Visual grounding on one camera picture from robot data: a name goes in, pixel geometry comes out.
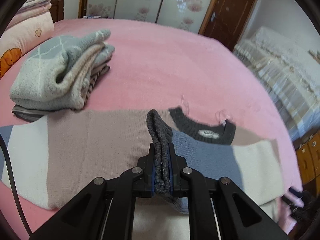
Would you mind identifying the striped knit colour-block sweater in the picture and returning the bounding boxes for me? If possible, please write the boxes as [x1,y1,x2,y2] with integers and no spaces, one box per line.
[0,107,286,240]

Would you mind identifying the wooden drawer cabinet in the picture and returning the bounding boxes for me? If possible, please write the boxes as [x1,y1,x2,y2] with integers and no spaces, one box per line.
[296,131,319,185]

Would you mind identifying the lace-covered furniture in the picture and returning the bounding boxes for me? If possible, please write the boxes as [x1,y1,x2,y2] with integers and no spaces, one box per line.
[233,27,319,140]

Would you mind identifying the brown wooden door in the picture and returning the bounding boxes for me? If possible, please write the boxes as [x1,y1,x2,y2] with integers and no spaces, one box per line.
[199,0,255,51]

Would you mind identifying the wooden headboard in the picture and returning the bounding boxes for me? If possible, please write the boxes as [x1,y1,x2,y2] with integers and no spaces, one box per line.
[49,0,64,23]

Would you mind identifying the floral sliding wardrobe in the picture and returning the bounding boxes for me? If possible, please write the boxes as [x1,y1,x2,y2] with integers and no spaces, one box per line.
[79,0,211,33]

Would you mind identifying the striped folded bedding stack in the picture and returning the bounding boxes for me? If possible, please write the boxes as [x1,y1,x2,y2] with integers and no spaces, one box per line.
[9,0,52,27]

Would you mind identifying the black cable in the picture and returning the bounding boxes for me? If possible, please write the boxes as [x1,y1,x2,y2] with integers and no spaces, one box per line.
[0,133,33,238]

